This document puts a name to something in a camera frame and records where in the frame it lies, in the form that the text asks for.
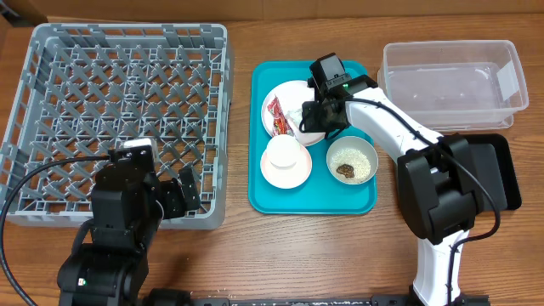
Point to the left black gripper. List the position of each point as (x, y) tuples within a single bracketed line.
[(176, 204)]

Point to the grey bowl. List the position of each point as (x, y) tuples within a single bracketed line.
[(355, 143)]

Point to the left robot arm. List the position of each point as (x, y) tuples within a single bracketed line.
[(108, 262)]

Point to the white paper cup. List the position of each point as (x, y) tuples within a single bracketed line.
[(283, 151)]

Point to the large white plate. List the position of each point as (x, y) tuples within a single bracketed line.
[(291, 95)]

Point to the clear plastic bin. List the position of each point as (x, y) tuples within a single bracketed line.
[(456, 85)]

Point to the brown food scrap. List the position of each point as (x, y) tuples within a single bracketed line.
[(346, 170)]

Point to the red snack wrapper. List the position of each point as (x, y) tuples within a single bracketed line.
[(280, 123)]

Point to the grey plastic dish rack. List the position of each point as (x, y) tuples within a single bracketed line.
[(87, 88)]

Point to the small pink-white bowl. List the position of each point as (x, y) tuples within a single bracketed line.
[(290, 177)]

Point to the black rectangular tray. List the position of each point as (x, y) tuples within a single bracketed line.
[(493, 167)]

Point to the white tissue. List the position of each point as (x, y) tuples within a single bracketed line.
[(296, 116)]

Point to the white rice pile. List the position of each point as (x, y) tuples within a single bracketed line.
[(355, 158)]

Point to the teal plastic serving tray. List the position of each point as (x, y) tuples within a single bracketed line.
[(321, 193)]

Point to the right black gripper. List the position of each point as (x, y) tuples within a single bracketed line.
[(317, 117)]

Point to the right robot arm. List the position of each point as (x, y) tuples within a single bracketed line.
[(439, 192)]

